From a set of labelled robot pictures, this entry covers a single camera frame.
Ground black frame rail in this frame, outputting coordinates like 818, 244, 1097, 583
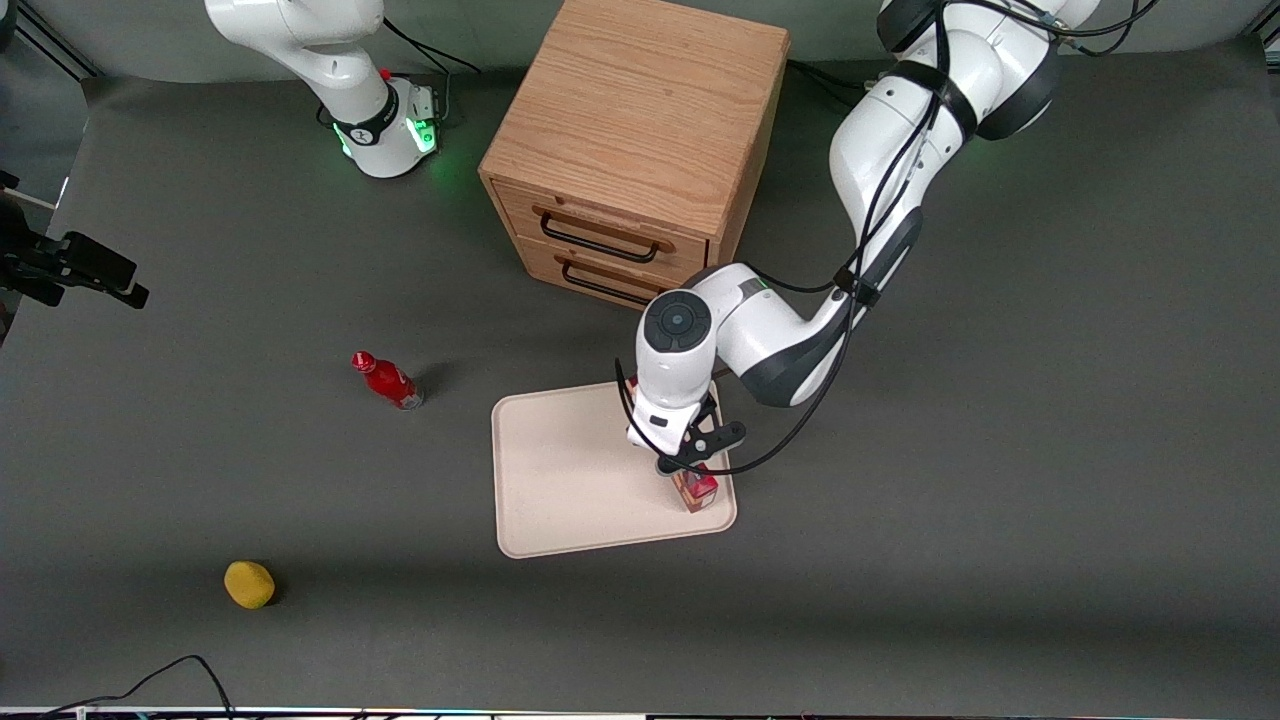
12, 0, 103, 81

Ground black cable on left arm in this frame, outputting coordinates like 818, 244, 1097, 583
614, 0, 1163, 478

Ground black cables at left arm base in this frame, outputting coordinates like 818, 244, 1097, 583
788, 58, 871, 101

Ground black cables at right arm base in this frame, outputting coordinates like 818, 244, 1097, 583
380, 15, 482, 129

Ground small red bottle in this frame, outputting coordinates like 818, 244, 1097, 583
351, 350, 425, 412

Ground yellow lemon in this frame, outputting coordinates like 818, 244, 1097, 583
223, 560, 277, 610

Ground beige rectangular tray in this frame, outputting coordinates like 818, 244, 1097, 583
491, 371, 739, 560

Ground black cable at table edge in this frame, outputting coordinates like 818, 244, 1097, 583
38, 654, 237, 720

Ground wooden two-drawer cabinet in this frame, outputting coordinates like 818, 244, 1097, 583
478, 0, 792, 330

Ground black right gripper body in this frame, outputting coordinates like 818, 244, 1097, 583
0, 196, 67, 347

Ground red cookie box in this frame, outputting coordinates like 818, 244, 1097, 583
671, 464, 721, 515

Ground wooden drawer with black handle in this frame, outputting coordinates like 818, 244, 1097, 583
515, 236, 705, 328
492, 180, 710, 292

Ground black cables at arm base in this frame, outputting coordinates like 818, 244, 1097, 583
380, 15, 482, 129
788, 58, 871, 101

